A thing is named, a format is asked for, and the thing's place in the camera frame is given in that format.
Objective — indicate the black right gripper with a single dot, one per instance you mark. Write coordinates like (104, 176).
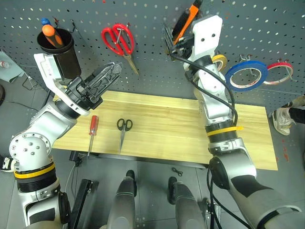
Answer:
(184, 47)

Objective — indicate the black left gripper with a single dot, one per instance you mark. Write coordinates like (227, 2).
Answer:
(78, 94)

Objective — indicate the orange black utility knife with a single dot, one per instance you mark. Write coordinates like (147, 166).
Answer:
(190, 17)

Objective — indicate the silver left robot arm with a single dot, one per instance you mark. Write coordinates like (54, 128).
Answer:
(47, 121)

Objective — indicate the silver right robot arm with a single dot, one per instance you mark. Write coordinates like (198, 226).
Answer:
(238, 171)

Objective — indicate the grey metal pegboard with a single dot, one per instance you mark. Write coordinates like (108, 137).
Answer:
(147, 23)

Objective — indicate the black pegboard hook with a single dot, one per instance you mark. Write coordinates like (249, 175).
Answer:
(73, 26)

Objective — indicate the yellow tape roll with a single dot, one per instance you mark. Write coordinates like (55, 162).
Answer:
(222, 59)

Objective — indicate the metal tape hook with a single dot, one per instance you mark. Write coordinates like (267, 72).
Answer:
(288, 71)
(245, 56)

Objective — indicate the blue tape roll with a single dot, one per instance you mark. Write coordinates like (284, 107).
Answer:
(252, 64)

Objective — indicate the red tape roll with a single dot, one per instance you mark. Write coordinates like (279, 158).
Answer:
(283, 65)

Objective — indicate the black tool cup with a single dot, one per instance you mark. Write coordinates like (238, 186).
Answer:
(66, 62)

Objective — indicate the metal scissors hook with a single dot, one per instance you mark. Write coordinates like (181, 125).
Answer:
(119, 34)

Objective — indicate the black box under table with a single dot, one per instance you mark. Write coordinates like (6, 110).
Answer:
(75, 158)

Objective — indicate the clear plastic bottle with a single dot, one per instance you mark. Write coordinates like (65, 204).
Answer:
(4, 64)

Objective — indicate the black metal bar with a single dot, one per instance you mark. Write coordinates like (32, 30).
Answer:
(82, 200)

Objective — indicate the grey rounded robot leg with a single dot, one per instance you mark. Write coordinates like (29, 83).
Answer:
(186, 205)
(124, 202)

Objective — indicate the black white sneaker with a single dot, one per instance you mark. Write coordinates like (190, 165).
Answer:
(6, 164)

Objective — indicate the black trouser leg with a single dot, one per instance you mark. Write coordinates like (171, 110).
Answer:
(297, 115)

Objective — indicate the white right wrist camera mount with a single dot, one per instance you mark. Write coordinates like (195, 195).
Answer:
(207, 26)

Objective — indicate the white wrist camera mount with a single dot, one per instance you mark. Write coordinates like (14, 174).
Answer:
(45, 69)
(207, 26)

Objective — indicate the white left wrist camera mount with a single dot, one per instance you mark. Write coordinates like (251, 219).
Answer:
(45, 69)

